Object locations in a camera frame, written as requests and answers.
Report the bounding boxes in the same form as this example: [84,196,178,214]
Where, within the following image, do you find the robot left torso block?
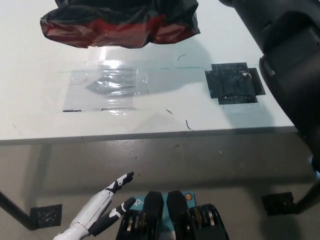
[116,191,165,240]

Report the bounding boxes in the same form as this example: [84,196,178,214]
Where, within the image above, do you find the robot torso block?
[116,191,165,240]
[166,190,230,240]

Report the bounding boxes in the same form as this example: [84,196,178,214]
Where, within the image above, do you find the black tape patch on table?
[204,61,266,106]

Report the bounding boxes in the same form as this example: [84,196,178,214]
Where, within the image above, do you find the teal router box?
[121,191,198,240]

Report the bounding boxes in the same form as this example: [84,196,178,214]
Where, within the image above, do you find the robot right torso block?
[166,190,230,240]

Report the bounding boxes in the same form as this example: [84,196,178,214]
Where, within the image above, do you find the black plastic shopping bag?
[39,0,202,50]

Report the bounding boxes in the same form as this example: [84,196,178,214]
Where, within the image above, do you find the clear tape sheet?
[61,67,150,113]

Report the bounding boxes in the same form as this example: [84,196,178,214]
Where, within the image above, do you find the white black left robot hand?
[52,171,136,240]

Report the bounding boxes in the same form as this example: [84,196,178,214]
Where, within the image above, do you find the black table leg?
[293,179,320,215]
[0,191,36,231]

